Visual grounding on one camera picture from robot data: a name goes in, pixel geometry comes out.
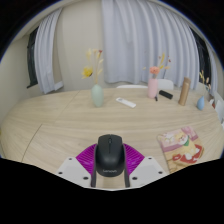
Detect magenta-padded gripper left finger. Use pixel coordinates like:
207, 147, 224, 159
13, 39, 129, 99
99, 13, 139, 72
55, 143, 98, 189

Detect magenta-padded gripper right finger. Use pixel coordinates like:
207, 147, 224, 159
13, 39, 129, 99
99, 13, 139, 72
123, 143, 168, 189

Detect black computer mouse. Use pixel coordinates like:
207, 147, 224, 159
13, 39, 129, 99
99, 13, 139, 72
94, 133, 127, 178

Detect white remote control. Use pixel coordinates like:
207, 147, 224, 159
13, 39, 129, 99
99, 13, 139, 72
115, 96, 137, 109

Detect black oblong case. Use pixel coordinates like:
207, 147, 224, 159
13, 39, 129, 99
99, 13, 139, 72
158, 89, 174, 100

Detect pale green vase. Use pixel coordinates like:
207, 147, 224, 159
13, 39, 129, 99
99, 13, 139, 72
91, 83, 105, 108

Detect pink vase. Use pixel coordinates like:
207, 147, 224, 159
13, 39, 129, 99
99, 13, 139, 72
147, 78, 159, 99

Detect blue vase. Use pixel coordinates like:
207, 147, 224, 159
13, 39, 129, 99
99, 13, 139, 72
196, 95, 206, 111

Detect bronze thermos bottle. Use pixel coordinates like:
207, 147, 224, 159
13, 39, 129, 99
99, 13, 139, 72
177, 77, 192, 107

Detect yellow dried flowers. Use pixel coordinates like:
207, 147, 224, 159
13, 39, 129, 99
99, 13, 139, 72
81, 48, 105, 86

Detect pale dried flower sprigs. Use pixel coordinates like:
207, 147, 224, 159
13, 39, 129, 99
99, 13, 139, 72
199, 69, 212, 98

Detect narrow white curtain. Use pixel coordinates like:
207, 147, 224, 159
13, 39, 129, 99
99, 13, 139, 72
206, 44, 219, 98
34, 8, 64, 95

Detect dark window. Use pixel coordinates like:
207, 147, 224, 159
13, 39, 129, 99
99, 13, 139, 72
26, 27, 40, 89
189, 28, 211, 89

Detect wide white curtain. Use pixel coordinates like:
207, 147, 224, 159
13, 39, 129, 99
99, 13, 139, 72
101, 0, 200, 91

